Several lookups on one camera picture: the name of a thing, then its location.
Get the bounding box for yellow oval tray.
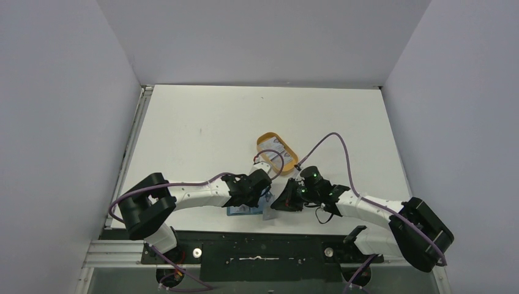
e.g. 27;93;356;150
255;132;299;176

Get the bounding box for aluminium frame rail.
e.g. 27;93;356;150
74;85;155;293

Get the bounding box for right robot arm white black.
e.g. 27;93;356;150
271;166;454;273

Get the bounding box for purple cable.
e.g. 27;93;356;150
294;132;447;294
108;149;285;293

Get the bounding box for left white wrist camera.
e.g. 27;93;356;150
250;161;272;174

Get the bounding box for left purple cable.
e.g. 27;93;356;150
108;149;285;293

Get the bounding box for blue leather card holder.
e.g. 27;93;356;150
226;189;275;216

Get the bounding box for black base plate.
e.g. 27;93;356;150
140;231;368;282

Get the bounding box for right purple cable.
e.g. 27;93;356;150
294;132;447;294

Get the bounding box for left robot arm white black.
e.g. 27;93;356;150
109;168;272;263

